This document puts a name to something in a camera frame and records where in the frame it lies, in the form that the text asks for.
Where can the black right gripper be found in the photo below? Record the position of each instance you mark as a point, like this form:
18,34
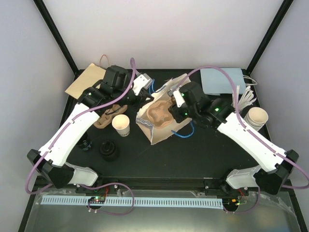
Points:
174,110

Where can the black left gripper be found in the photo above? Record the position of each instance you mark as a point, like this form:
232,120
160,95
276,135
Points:
141,100

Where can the blue checkered paper bag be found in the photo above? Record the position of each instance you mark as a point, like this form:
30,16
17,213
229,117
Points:
153,134

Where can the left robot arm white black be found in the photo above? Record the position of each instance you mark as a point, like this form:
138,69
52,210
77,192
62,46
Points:
116,86

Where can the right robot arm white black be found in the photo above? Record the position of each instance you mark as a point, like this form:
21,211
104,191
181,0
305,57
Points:
274,163

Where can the white paper coffee cup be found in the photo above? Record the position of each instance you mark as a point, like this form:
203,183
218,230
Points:
121,124

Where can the brown cardboard cup carrier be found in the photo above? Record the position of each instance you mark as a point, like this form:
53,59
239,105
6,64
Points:
108,116

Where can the light blue paper bag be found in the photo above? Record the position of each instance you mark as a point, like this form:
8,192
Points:
215,83

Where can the brown kraft paper bag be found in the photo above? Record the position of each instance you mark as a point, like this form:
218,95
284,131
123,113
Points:
87,78

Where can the stack of black lids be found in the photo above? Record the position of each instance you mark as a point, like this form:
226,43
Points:
109,150

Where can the single black lid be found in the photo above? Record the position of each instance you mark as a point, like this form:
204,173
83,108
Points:
84,143

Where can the stack of paper cups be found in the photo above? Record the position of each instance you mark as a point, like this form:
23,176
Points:
256,117

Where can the small electronics board right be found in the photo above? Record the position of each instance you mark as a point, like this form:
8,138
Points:
234,202

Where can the small electronics board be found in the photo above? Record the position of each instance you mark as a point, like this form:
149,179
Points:
96,200
234,202

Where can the small electronics board left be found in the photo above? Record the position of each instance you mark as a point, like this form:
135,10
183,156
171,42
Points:
96,200

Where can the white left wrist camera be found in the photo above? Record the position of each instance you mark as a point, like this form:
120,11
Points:
143,81

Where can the light blue slotted cable duct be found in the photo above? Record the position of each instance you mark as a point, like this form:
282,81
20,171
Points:
137,202

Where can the left black frame post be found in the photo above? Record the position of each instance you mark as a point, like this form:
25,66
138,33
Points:
56,34

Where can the black frame post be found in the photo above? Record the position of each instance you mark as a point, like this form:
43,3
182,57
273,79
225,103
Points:
56,34
279,16

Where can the right black frame post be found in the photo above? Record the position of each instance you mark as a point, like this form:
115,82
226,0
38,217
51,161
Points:
279,16

